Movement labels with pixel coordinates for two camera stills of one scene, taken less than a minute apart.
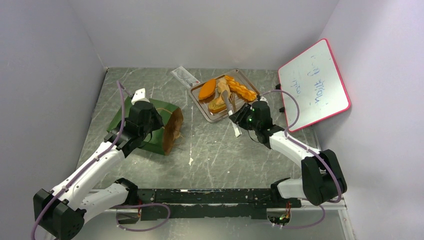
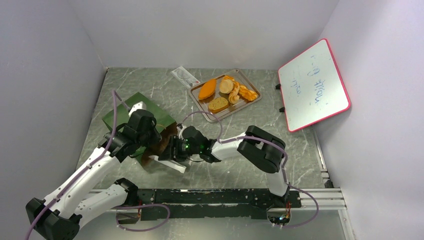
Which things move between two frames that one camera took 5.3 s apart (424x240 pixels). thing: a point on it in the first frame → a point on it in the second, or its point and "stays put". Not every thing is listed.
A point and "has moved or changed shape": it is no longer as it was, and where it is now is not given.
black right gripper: x=239 y=117 → x=172 y=153
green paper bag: x=156 y=144 has moved or changed shape
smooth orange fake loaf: x=207 y=89 stays put
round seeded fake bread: x=214 y=108 stays put
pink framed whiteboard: x=314 y=77 stays put
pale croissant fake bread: x=222 y=85 → x=234 y=96
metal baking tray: x=218 y=97 stays put
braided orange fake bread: x=240 y=89 stays put
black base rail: x=160 y=204 stays put
